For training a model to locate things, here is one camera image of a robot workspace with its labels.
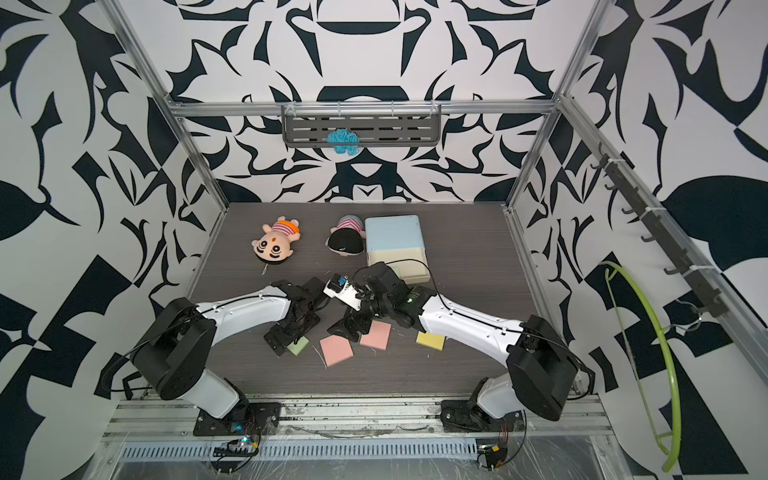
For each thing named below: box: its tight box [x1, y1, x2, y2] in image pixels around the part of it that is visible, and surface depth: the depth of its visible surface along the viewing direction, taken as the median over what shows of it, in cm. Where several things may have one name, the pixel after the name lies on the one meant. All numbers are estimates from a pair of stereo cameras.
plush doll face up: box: [251, 216, 301, 264], surface depth 101 cm
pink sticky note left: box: [319, 334, 354, 367], surface depth 87 cm
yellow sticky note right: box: [416, 331, 445, 351], surface depth 88 cm
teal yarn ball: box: [326, 128, 360, 156], surface depth 93 cm
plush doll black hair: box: [325, 214, 366, 256], surface depth 104 cm
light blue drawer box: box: [364, 215, 430, 283], surface depth 93 cm
